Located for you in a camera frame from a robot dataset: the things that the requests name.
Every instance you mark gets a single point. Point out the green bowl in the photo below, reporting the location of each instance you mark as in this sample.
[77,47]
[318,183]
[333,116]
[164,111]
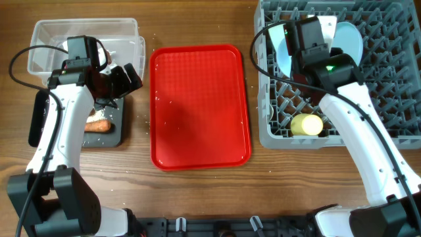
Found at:
[328,27]

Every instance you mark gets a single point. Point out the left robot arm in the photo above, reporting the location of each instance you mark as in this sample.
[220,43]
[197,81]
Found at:
[51,197]

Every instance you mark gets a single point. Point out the orange sweet potato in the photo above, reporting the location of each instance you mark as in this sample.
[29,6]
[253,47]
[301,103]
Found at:
[99,126]

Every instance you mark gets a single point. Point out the yellow plastic cup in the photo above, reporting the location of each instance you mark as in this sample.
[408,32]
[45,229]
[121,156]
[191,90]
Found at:
[306,125]

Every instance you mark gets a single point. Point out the clear plastic waste bin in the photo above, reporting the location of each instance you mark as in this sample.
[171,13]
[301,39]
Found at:
[120,37]

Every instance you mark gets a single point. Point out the red serving tray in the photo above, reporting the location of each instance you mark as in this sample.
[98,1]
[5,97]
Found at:
[198,108]

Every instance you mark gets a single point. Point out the small light blue bowl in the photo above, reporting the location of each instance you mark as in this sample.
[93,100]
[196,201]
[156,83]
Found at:
[283,60]

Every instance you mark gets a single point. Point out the black waste tray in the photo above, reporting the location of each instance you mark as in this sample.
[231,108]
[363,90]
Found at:
[112,138]

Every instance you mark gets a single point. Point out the large light blue plate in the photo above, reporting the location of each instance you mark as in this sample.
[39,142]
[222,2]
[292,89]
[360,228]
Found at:
[349,40]

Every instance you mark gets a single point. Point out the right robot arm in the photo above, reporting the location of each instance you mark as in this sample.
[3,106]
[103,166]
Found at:
[392,187]

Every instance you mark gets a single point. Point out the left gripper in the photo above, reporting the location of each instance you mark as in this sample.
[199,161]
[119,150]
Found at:
[124,87]

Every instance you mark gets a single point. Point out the grey dishwasher rack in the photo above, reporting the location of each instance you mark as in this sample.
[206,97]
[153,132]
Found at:
[390,65]

